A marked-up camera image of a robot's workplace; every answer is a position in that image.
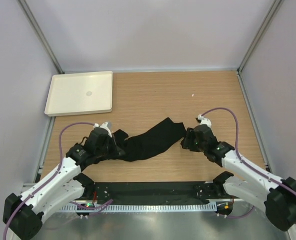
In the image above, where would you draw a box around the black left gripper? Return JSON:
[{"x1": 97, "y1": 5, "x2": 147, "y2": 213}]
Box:
[{"x1": 95, "y1": 133, "x2": 126, "y2": 160}]

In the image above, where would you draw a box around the black tank top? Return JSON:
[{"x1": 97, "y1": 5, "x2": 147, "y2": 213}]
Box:
[{"x1": 81, "y1": 117, "x2": 186, "y2": 170}]

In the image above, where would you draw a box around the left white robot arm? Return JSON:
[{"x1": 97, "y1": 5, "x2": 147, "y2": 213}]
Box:
[{"x1": 2, "y1": 122, "x2": 124, "y2": 240}]

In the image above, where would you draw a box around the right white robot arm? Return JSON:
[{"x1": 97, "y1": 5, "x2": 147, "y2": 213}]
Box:
[{"x1": 181, "y1": 124, "x2": 296, "y2": 232}]

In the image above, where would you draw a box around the white plastic tray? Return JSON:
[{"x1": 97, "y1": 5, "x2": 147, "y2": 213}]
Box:
[{"x1": 44, "y1": 71, "x2": 113, "y2": 117}]

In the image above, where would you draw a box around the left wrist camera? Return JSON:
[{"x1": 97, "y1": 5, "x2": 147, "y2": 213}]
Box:
[{"x1": 93, "y1": 121, "x2": 112, "y2": 136}]

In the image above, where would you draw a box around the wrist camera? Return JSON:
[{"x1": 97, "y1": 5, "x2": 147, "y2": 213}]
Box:
[
  {"x1": 196, "y1": 114, "x2": 212, "y2": 128},
  {"x1": 93, "y1": 121, "x2": 112, "y2": 136}
]

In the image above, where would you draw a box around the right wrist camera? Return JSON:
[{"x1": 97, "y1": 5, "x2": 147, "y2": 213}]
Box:
[{"x1": 196, "y1": 114, "x2": 212, "y2": 128}]

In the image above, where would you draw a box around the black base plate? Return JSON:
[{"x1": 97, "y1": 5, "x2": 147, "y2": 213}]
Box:
[{"x1": 79, "y1": 181, "x2": 231, "y2": 206}]

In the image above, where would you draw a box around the slotted cable duct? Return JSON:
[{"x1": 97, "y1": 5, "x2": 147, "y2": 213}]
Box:
[{"x1": 58, "y1": 202, "x2": 217, "y2": 213}]

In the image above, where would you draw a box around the aluminium rail front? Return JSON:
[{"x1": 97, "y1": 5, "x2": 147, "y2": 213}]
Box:
[{"x1": 21, "y1": 183, "x2": 36, "y2": 192}]

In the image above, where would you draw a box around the left aluminium frame post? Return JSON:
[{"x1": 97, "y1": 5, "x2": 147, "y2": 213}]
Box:
[{"x1": 17, "y1": 0, "x2": 64, "y2": 74}]

